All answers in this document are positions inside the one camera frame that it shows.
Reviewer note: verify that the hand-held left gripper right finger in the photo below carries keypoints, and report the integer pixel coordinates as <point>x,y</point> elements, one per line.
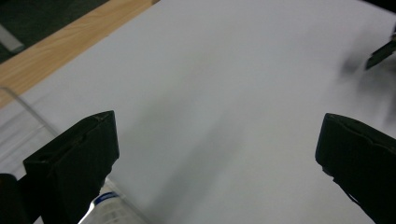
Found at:
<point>361,155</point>

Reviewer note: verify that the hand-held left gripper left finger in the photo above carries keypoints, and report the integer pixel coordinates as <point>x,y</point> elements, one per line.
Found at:
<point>77,161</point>

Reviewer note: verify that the white shuttlecock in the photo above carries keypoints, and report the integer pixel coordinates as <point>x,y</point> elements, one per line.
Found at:
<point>107,207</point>

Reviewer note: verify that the metal floor rail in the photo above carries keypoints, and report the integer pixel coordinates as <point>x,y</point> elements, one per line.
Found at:
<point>9,40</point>

